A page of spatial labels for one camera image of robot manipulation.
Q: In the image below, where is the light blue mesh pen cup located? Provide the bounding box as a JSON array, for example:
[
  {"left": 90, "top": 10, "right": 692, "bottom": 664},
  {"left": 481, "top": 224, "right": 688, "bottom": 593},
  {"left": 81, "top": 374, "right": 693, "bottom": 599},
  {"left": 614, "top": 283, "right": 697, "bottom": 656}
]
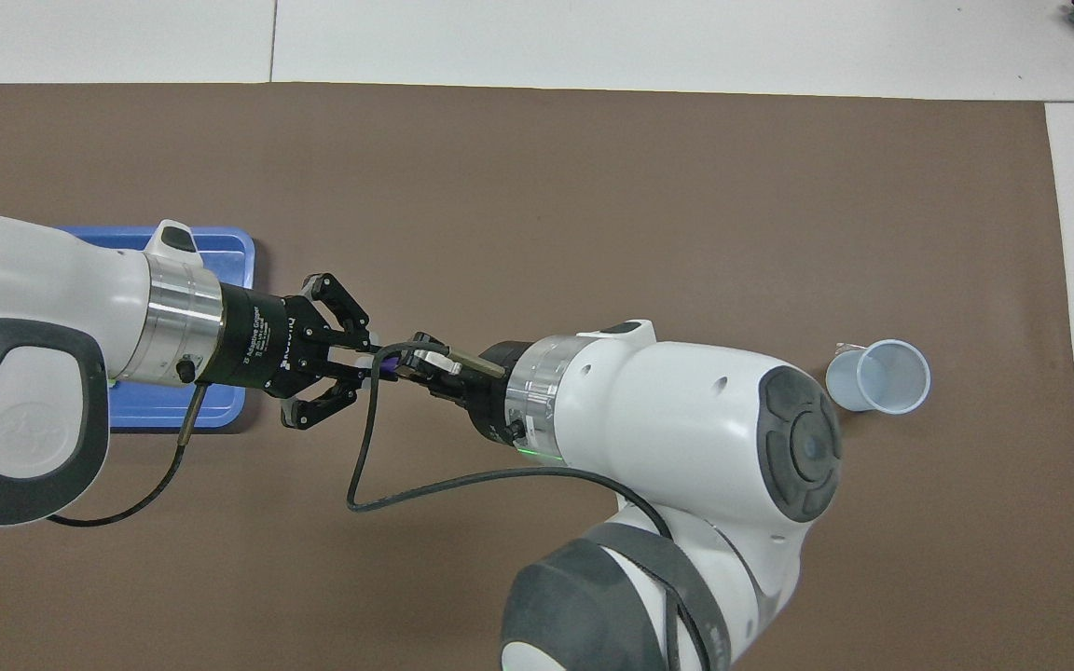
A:
[{"left": 825, "top": 339, "right": 931, "bottom": 414}]

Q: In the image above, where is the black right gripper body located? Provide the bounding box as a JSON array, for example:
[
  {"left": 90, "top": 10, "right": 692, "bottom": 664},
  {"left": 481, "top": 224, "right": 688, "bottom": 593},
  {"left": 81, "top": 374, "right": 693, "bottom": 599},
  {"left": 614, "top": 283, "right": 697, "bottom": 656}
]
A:
[{"left": 451, "top": 340, "right": 529, "bottom": 446}]

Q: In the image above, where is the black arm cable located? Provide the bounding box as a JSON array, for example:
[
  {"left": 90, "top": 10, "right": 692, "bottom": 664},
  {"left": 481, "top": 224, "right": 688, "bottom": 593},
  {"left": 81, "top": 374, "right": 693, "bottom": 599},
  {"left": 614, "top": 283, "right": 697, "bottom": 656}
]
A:
[
  {"left": 43, "top": 382, "right": 212, "bottom": 528},
  {"left": 348, "top": 342, "right": 715, "bottom": 671}
]

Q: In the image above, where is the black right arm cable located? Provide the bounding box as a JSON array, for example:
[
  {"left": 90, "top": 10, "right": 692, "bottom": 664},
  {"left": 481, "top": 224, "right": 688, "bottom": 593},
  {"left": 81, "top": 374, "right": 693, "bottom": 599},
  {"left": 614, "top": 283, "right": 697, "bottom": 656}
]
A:
[{"left": 348, "top": 342, "right": 715, "bottom": 671}]

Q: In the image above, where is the brown table mat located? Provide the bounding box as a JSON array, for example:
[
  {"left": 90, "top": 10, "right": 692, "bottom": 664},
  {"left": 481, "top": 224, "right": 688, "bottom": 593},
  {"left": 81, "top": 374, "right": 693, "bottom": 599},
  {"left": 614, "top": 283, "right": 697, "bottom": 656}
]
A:
[{"left": 0, "top": 82, "right": 1074, "bottom": 671}]

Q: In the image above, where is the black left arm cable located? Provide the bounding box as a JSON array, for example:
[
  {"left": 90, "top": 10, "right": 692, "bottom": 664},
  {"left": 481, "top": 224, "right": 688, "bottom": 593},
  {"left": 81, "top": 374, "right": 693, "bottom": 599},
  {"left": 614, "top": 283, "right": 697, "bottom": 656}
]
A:
[{"left": 43, "top": 382, "right": 212, "bottom": 528}]

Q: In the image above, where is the blue plastic tray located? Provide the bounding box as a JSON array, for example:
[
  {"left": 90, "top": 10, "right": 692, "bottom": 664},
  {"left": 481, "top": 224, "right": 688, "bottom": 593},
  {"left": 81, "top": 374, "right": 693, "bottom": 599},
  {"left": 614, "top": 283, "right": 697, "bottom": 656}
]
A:
[{"left": 57, "top": 226, "right": 256, "bottom": 430}]

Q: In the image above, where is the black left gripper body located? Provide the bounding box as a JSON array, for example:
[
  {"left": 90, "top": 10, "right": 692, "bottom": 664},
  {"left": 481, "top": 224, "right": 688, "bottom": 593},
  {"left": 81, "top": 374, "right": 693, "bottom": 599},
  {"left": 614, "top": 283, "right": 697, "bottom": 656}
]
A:
[{"left": 211, "top": 284, "right": 337, "bottom": 392}]

